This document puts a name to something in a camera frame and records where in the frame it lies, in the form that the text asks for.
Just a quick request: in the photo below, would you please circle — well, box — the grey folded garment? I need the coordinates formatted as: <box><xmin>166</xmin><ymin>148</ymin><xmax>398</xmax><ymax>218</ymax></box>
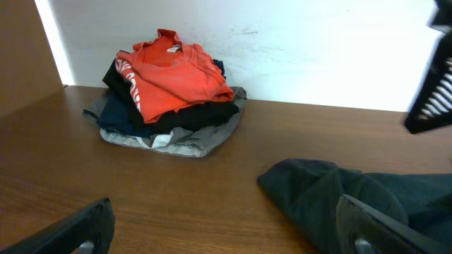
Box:
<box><xmin>83</xmin><ymin>87</ymin><xmax>247</xmax><ymax>158</ymax></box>

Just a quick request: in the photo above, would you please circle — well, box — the navy folded garment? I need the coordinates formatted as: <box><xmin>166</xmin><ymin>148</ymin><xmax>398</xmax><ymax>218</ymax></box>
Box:
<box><xmin>96</xmin><ymin>93</ymin><xmax>156</xmax><ymax>138</ymax></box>

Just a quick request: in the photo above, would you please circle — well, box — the orange folded t-shirt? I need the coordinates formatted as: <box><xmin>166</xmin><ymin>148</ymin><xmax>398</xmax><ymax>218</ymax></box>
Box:
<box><xmin>115</xmin><ymin>29</ymin><xmax>234</xmax><ymax>123</ymax></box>

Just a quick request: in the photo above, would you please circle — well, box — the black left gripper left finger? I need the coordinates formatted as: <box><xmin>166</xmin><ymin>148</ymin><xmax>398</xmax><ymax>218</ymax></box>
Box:
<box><xmin>1</xmin><ymin>197</ymin><xmax>115</xmax><ymax>254</ymax></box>

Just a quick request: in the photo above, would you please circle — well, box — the black folded garment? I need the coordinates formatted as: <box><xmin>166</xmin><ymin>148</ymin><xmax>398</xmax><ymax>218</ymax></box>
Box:
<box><xmin>102</xmin><ymin>62</ymin><xmax>239</xmax><ymax>134</ymax></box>

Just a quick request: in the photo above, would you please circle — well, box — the dark green t-shirt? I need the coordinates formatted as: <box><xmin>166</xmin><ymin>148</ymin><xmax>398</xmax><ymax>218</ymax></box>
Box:
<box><xmin>257</xmin><ymin>159</ymin><xmax>451</xmax><ymax>253</ymax></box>

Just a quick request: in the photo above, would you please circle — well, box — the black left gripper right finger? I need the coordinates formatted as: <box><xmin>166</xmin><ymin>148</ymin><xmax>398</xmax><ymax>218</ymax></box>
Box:
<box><xmin>336</xmin><ymin>195</ymin><xmax>451</xmax><ymax>254</ymax></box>

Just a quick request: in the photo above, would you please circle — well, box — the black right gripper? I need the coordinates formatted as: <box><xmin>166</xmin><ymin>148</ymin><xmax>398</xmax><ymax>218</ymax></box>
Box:
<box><xmin>404</xmin><ymin>0</ymin><xmax>452</xmax><ymax>134</ymax></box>

